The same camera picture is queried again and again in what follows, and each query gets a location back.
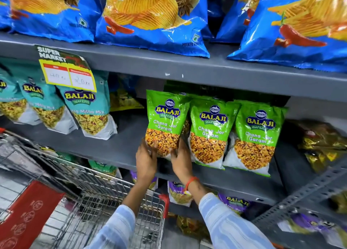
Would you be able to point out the green snack packet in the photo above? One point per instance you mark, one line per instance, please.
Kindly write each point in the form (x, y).
(211, 129)
(254, 137)
(166, 115)

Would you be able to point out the yellow snack packet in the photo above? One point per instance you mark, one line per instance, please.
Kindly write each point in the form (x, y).
(191, 226)
(123, 101)

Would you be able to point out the person's left forearm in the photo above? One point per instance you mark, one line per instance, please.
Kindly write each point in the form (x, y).
(127, 210)

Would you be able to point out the purple snack packet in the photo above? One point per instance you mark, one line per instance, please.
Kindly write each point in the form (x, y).
(177, 193)
(311, 223)
(147, 181)
(235, 202)

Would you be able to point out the person's right hand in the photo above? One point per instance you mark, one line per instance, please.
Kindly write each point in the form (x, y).
(183, 164)

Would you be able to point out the teal snack mix packet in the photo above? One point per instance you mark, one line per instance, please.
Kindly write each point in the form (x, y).
(9, 102)
(90, 110)
(44, 107)

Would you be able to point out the person's right forearm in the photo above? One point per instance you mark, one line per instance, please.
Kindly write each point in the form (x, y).
(222, 219)

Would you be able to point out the person's left thumb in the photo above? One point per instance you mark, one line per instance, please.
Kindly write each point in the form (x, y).
(154, 153)

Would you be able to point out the small teal snack packet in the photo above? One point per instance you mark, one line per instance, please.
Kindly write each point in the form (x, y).
(104, 168)

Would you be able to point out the grey metal shelf rack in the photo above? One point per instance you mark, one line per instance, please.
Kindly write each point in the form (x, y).
(217, 73)

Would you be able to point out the red plastic cart seat flap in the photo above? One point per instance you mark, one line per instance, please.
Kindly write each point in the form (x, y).
(25, 216)

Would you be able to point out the person's right thumb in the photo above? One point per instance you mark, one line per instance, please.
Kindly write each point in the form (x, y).
(174, 156)

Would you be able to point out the shiny yellow snack packets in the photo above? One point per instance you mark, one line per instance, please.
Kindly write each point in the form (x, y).
(322, 145)

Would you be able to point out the person's left hand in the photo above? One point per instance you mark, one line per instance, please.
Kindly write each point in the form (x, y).
(145, 166)

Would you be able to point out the blue potato chips bag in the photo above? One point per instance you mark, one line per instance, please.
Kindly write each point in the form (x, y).
(57, 12)
(3, 10)
(298, 31)
(231, 20)
(154, 20)

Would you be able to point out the green and yellow price tag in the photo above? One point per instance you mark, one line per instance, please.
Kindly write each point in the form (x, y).
(66, 69)

